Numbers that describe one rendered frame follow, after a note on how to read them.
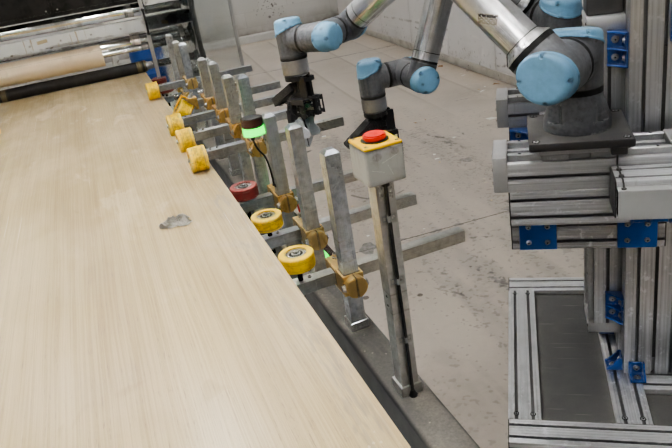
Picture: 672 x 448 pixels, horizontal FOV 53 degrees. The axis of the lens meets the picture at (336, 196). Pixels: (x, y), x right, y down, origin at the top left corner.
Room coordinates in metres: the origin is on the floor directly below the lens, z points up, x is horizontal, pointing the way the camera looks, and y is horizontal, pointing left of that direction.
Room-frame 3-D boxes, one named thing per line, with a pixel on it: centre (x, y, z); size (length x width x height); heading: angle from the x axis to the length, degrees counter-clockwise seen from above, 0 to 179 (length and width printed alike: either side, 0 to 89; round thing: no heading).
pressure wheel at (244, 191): (1.80, 0.26, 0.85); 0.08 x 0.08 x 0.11
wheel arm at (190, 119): (2.56, 0.33, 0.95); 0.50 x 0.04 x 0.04; 108
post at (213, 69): (2.51, 0.38, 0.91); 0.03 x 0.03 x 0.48; 18
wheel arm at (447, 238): (1.38, -0.08, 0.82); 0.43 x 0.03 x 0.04; 108
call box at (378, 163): (1.07, -0.08, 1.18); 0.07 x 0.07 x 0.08; 18
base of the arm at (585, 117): (1.47, -0.59, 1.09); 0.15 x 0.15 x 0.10
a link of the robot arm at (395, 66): (1.94, -0.26, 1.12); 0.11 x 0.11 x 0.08; 15
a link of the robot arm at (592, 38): (1.47, -0.58, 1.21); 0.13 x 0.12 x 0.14; 140
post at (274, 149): (1.79, 0.15, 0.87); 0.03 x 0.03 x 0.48; 18
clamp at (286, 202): (1.81, 0.16, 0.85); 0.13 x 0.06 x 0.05; 18
